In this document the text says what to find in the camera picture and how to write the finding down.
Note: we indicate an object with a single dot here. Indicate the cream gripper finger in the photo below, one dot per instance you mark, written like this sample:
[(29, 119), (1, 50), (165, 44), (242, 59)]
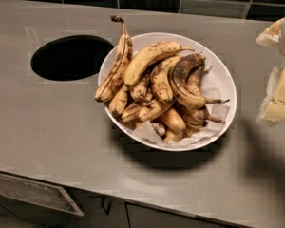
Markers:
[(270, 36), (272, 109)]

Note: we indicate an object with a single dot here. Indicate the yellow top banana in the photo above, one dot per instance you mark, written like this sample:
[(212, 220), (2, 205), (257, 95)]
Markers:
[(148, 56)]

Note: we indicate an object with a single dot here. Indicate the yellow banana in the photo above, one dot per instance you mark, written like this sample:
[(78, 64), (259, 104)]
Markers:
[(172, 119), (148, 56)]

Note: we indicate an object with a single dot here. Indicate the white oval bowl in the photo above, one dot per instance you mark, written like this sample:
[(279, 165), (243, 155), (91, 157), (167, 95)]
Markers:
[(143, 40)]

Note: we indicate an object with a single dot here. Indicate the dark lower right banana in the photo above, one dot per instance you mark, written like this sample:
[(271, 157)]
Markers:
[(196, 116)]

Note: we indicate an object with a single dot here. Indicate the dark brown curved banana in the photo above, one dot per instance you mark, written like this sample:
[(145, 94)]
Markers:
[(186, 95)]

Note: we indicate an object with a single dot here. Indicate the yellow bottom banana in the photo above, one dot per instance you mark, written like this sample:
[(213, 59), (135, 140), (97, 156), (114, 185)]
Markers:
[(172, 119)]

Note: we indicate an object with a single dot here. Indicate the spotted middle banana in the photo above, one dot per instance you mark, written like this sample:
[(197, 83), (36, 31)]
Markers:
[(159, 79)]

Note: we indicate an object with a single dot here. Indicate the spotted lower centre banana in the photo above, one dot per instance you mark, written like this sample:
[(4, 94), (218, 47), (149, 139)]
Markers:
[(143, 112)]

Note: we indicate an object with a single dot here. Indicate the small spotted inner banana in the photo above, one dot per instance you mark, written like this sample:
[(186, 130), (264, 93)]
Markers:
[(139, 90)]

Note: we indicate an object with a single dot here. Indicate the small lower left banana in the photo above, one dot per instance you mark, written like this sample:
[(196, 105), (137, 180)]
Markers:
[(119, 102)]

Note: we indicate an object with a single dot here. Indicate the long spotted left banana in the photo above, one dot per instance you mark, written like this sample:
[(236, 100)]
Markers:
[(115, 78)]

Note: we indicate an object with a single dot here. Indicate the round black counter hole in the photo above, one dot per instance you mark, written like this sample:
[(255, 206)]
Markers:
[(70, 58)]

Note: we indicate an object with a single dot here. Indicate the framed sign on cabinet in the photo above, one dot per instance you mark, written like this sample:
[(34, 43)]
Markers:
[(38, 193)]

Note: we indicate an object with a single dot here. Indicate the black cabinet handle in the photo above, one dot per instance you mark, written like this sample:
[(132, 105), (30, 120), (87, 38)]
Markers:
[(106, 205)]

